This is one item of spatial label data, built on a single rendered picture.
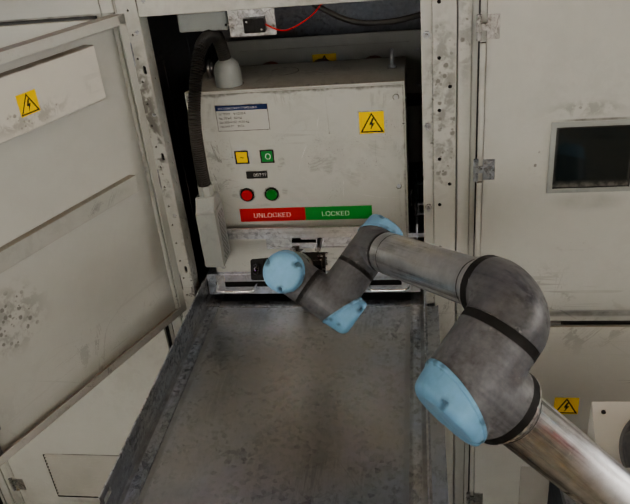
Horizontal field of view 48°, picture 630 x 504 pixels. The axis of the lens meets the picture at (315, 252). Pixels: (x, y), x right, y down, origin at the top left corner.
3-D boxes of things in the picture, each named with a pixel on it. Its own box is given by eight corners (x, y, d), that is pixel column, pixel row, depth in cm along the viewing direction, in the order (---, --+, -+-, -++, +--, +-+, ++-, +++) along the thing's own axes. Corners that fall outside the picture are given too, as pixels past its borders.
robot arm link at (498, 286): (556, 250, 91) (357, 202, 133) (508, 320, 89) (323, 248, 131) (598, 299, 96) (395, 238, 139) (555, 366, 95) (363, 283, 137)
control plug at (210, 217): (224, 267, 168) (213, 200, 159) (204, 268, 168) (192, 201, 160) (232, 251, 174) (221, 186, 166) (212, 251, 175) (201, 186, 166)
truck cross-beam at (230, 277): (420, 292, 176) (420, 271, 173) (209, 294, 184) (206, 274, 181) (420, 281, 180) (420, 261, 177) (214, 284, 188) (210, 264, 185)
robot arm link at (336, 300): (381, 285, 126) (330, 249, 128) (344, 336, 125) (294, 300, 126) (377, 291, 134) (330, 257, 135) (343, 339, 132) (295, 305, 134)
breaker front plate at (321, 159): (408, 276, 174) (403, 85, 151) (217, 279, 182) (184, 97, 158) (408, 273, 176) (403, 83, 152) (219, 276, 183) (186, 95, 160)
